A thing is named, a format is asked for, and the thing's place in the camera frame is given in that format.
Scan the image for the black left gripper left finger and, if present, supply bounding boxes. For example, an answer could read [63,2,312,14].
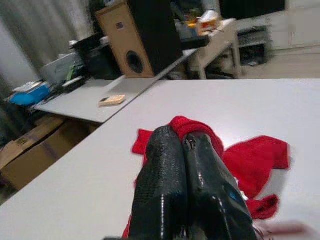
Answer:
[129,125,190,240]

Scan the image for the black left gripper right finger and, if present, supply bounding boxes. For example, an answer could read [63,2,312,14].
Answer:
[183,132,258,240]

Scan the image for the red shirt white print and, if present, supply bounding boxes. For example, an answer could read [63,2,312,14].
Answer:
[122,115,292,238]

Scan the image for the beige remote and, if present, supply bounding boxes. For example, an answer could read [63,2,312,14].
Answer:
[97,94,126,108]

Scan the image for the brown cardboard box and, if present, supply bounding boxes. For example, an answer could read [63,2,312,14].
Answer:
[0,117,98,191]

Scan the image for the black storage bin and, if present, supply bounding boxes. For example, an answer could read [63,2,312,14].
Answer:
[74,34,121,81]

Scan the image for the black tray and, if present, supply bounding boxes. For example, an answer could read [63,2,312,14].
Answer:
[179,34,210,50]

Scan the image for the white side table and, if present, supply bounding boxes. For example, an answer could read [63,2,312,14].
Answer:
[179,17,243,80]

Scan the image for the wooden speaker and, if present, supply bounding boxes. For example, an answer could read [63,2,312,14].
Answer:
[94,0,185,80]

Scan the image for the white printer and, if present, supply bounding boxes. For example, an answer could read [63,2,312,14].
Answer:
[41,52,87,86]

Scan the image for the blue box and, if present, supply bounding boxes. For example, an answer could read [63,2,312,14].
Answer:
[9,81,52,106]

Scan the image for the white yellow box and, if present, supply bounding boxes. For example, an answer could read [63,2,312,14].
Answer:
[197,9,222,36]

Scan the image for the white tv cabinet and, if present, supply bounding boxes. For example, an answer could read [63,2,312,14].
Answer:
[236,9,320,66]

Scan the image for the black television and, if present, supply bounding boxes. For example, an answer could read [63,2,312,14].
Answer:
[218,0,287,20]

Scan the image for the grey curtain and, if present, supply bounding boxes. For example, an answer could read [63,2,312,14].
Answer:
[0,0,98,83]

